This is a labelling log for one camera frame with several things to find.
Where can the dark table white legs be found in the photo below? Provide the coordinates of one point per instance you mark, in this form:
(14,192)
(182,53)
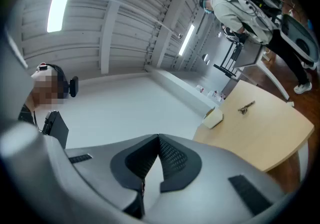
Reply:
(248,55)

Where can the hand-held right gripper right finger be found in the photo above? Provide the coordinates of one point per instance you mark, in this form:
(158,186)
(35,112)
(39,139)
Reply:
(212,180)

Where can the black head-mounted camera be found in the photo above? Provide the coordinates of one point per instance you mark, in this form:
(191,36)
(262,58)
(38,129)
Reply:
(74,86)

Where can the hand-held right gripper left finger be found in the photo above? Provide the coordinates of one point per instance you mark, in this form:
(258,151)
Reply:
(100,168)

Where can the small beige box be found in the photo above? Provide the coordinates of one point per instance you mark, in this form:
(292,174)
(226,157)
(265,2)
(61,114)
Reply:
(213,119)

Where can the black metal railing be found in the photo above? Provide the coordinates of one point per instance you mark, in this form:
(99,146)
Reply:
(226,63)

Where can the black pendant lamp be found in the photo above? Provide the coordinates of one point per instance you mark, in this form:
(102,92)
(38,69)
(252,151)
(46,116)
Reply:
(207,62)
(205,56)

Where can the ceiling sprinkler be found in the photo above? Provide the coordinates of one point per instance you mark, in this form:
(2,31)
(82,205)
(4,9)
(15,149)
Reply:
(180,35)

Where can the red white carton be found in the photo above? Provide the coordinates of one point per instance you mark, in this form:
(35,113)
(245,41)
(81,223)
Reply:
(218,95)
(201,89)

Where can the person's black shirt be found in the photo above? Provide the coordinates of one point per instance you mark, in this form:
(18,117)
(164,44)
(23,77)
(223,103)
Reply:
(25,115)

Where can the black chest-mounted box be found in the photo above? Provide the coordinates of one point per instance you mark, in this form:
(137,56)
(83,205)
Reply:
(58,127)

